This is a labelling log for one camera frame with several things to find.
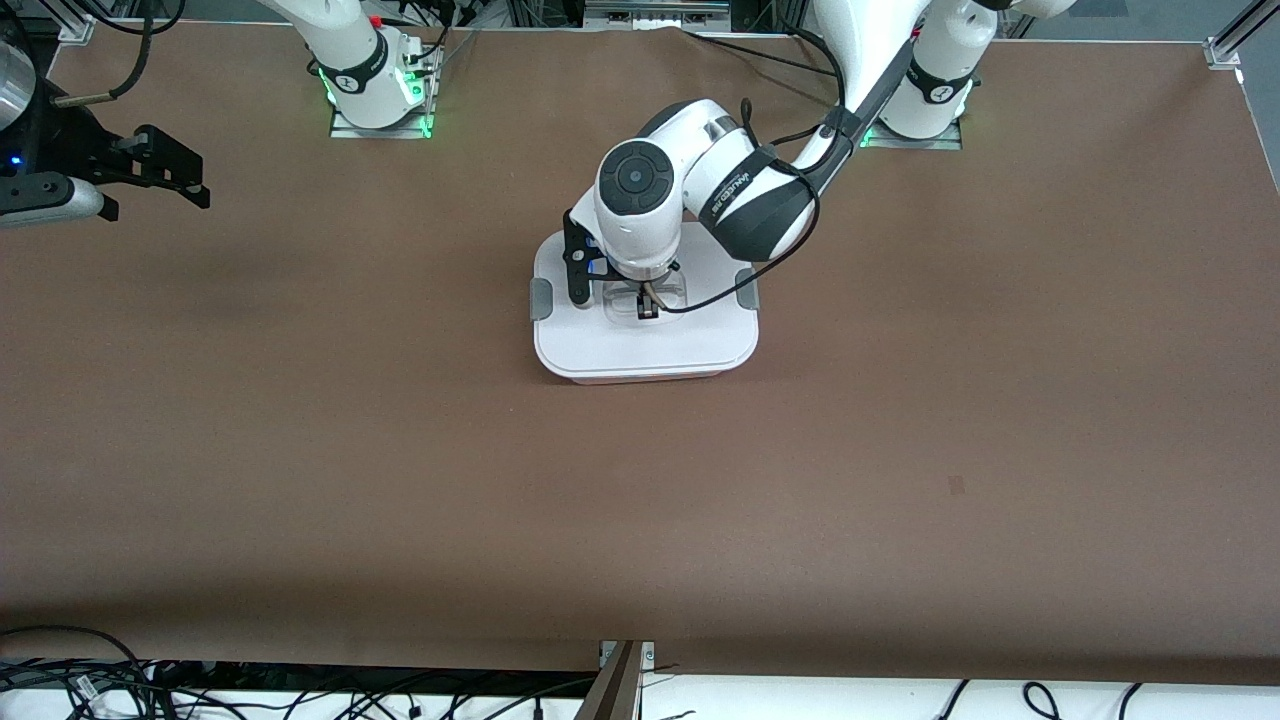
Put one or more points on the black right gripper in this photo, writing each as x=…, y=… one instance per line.
x=62, y=152

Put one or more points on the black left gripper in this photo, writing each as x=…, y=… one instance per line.
x=647, y=304

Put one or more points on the white plastic box lid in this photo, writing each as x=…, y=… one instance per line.
x=650, y=345

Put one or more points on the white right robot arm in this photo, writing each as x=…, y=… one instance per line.
x=355, y=60

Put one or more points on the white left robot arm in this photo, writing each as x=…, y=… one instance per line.
x=650, y=230

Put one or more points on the small control box with lights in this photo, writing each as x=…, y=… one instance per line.
x=415, y=80

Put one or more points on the grey network device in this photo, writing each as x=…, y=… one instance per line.
x=655, y=12

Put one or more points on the brown table mat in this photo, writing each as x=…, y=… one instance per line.
x=300, y=450

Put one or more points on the aluminium frame profile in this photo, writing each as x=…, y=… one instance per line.
x=1235, y=40
x=78, y=28

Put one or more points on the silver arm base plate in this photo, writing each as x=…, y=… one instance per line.
x=400, y=131
x=920, y=143

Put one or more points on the brown and silver frame post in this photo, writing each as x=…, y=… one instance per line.
x=612, y=690

